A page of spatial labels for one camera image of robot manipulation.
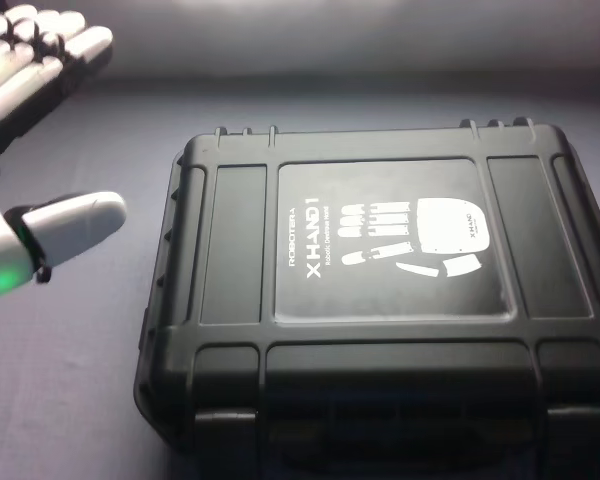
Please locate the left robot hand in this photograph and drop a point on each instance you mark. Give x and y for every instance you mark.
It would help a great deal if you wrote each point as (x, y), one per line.
(55, 230)

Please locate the black hard plastic case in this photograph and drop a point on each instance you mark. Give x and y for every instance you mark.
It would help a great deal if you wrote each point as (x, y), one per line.
(380, 350)

